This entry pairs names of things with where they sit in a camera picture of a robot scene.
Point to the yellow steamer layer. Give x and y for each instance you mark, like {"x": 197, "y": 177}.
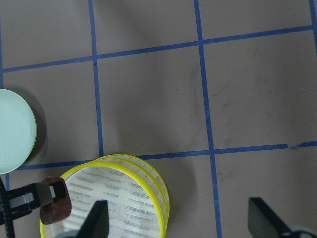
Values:
{"x": 132, "y": 213}
{"x": 145, "y": 173}

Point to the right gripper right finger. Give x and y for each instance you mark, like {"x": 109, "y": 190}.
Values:
{"x": 263, "y": 222}

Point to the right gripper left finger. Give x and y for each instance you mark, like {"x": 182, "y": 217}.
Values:
{"x": 96, "y": 224}

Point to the light green plate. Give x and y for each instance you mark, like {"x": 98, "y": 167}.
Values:
{"x": 18, "y": 131}

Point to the brown steamed bun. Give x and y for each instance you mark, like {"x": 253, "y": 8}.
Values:
{"x": 61, "y": 206}

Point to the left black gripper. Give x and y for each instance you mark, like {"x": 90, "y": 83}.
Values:
{"x": 22, "y": 201}

